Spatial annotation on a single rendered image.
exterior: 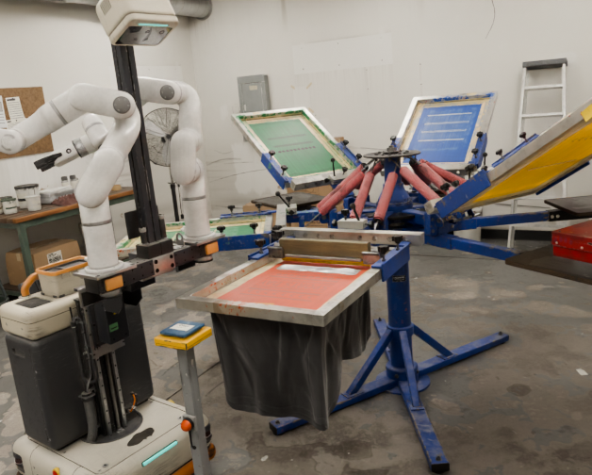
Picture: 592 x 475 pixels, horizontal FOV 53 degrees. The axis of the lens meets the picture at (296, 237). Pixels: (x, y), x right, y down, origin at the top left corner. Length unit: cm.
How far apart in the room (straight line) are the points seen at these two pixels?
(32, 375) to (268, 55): 536
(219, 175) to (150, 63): 166
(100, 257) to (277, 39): 547
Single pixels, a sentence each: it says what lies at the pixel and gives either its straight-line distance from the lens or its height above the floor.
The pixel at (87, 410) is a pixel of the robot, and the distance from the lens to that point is 272.
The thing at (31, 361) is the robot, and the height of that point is 70.
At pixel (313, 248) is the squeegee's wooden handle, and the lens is 243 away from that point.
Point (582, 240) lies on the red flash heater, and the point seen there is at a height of 109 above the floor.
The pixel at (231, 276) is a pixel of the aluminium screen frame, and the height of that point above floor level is 98.
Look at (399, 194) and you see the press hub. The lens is 311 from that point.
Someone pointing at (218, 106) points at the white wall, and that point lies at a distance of 771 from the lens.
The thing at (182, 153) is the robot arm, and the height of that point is 148.
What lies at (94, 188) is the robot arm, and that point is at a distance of 191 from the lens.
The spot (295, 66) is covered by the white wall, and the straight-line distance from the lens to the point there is 709.
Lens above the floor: 164
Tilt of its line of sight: 14 degrees down
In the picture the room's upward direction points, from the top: 5 degrees counter-clockwise
